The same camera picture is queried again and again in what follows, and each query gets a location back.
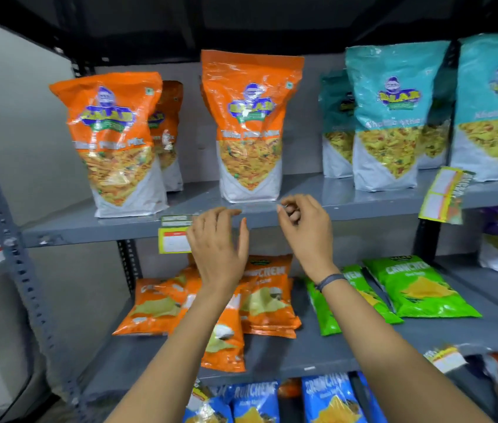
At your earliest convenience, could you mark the person's right hand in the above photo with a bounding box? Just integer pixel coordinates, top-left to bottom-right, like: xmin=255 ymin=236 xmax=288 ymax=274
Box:
xmin=276 ymin=194 xmax=341 ymax=285

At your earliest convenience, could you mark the dark wristband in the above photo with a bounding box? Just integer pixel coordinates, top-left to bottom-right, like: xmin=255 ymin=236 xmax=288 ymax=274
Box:
xmin=314 ymin=273 xmax=348 ymax=293

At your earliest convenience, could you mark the large orange snack bag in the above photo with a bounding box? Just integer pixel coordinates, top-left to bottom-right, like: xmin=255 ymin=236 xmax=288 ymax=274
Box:
xmin=49 ymin=72 xmax=169 ymax=219
xmin=149 ymin=80 xmax=184 ymax=192
xmin=200 ymin=49 xmax=305 ymax=204

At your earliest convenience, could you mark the orange chips packet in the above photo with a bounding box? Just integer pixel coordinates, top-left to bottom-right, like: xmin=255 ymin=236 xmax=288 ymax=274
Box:
xmin=112 ymin=266 xmax=201 ymax=336
xmin=237 ymin=254 xmax=302 ymax=340
xmin=200 ymin=295 xmax=247 ymax=374

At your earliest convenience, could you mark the hanging yellow price label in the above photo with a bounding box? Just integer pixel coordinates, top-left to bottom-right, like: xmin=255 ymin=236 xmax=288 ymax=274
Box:
xmin=418 ymin=166 xmax=476 ymax=226

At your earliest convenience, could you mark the blue chips packet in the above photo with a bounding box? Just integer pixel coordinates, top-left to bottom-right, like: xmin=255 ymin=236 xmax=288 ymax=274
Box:
xmin=227 ymin=381 xmax=281 ymax=423
xmin=182 ymin=380 xmax=234 ymax=423
xmin=301 ymin=373 xmax=368 ymax=423
xmin=356 ymin=371 xmax=388 ymax=423

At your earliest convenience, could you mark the green chips packet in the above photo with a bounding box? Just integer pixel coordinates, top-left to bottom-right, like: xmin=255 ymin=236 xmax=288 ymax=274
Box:
xmin=362 ymin=256 xmax=483 ymax=319
xmin=305 ymin=264 xmax=404 ymax=337

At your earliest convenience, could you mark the person's left hand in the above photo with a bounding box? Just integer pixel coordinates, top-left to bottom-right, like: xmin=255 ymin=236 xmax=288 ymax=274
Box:
xmin=186 ymin=206 xmax=250 ymax=292

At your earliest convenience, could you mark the large teal snack bag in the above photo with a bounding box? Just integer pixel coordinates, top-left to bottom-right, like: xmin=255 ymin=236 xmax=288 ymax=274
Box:
xmin=345 ymin=40 xmax=451 ymax=192
xmin=417 ymin=66 xmax=457 ymax=170
xmin=319 ymin=69 xmax=355 ymax=179
xmin=449 ymin=33 xmax=498 ymax=183

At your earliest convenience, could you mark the yellow shelf price label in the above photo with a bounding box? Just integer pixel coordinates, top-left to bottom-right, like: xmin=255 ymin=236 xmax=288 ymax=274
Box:
xmin=158 ymin=226 xmax=192 ymax=255

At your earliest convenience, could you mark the grey metal shelf rack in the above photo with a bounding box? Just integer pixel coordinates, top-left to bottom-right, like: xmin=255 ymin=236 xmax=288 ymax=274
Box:
xmin=0 ymin=0 xmax=498 ymax=423

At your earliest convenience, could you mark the small green shelf label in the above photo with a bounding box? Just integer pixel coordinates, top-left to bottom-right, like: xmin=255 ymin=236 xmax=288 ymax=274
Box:
xmin=160 ymin=214 xmax=193 ymax=228

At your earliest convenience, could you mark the person's right forearm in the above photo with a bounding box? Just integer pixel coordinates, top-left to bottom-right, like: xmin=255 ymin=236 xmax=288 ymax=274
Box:
xmin=319 ymin=276 xmax=494 ymax=423

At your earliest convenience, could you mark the small orange packet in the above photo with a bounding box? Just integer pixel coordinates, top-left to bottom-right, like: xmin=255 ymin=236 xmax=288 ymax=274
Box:
xmin=278 ymin=378 xmax=303 ymax=400

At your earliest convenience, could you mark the white yellow shelf label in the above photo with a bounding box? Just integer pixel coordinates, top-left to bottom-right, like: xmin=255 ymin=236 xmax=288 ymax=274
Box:
xmin=423 ymin=345 xmax=468 ymax=375

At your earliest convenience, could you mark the person's left forearm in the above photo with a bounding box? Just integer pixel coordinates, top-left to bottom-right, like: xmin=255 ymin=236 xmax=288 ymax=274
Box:
xmin=106 ymin=282 xmax=243 ymax=423

